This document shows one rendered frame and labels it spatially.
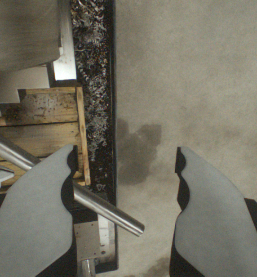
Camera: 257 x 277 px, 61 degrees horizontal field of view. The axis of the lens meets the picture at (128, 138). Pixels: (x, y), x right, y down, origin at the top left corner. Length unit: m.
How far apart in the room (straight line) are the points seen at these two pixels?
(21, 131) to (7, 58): 0.39
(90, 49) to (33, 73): 0.52
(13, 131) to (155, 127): 1.22
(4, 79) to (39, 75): 0.05
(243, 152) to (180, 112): 0.79
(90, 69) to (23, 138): 0.38
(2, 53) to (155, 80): 1.36
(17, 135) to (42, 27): 0.39
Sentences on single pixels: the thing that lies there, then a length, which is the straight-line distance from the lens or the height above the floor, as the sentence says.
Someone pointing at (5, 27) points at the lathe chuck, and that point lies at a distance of 0.26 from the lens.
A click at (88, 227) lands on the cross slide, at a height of 0.97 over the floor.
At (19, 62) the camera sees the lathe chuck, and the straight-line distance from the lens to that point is 0.26.
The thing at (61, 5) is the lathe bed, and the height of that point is 0.87.
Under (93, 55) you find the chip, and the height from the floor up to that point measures 0.60.
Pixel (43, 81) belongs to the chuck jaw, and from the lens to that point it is 0.34.
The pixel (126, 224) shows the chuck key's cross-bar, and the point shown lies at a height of 1.31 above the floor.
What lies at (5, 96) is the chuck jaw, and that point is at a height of 1.10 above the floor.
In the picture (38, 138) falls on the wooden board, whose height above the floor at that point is 0.89.
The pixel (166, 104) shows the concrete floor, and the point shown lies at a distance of 1.64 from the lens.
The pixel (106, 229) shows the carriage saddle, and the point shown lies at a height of 0.93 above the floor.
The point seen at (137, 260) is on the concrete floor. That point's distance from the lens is 2.75.
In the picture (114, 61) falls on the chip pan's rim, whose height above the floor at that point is 0.59.
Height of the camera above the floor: 1.44
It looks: 60 degrees down
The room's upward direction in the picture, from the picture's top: 157 degrees clockwise
